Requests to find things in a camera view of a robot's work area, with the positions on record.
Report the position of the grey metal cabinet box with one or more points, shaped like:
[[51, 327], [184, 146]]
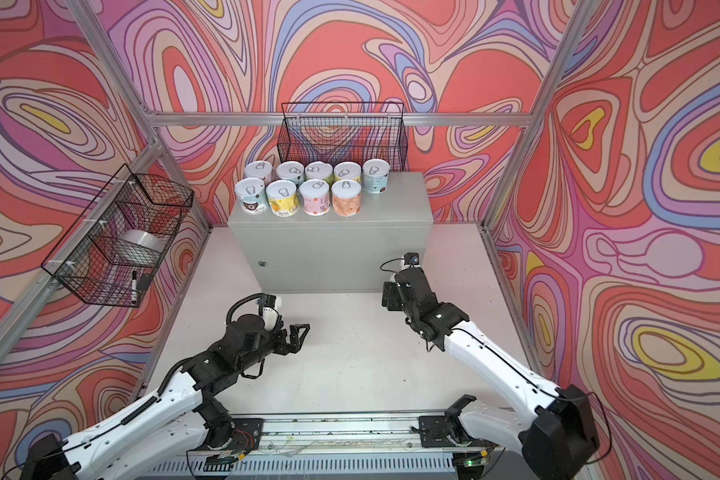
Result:
[[334, 254]]

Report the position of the pink label can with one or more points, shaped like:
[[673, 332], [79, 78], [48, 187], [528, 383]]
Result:
[[316, 197], [262, 170]]

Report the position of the blue label can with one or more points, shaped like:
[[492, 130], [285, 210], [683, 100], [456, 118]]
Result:
[[375, 175]]

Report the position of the yellow label can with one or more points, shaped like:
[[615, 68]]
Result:
[[282, 198], [348, 171]]

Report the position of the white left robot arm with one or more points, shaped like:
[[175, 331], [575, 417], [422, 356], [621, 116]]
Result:
[[182, 414]]

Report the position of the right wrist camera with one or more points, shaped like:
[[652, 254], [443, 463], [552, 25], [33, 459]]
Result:
[[411, 259]]

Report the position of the green label can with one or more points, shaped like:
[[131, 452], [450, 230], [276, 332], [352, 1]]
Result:
[[319, 170]]

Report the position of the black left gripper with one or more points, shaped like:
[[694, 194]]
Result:
[[294, 344]]

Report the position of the orange label can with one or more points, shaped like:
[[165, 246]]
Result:
[[346, 197]]

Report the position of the black wire basket back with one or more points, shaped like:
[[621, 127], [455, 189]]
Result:
[[334, 132]]

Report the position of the black marker pen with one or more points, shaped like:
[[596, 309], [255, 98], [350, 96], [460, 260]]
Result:
[[134, 288]]

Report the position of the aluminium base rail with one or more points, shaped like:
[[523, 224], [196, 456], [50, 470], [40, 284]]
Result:
[[310, 445]]

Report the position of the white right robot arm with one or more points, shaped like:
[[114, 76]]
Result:
[[551, 427]]

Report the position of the yellow label can front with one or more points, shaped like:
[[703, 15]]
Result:
[[282, 198]]

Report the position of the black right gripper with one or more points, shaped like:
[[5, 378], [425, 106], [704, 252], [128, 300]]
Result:
[[390, 296]]

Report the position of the black wire basket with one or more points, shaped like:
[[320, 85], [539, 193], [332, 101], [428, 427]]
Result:
[[135, 219], [334, 132]]

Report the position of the brown label can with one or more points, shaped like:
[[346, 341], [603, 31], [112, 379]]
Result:
[[251, 196], [292, 171]]

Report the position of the black wire basket left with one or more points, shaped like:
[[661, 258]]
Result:
[[135, 219]]

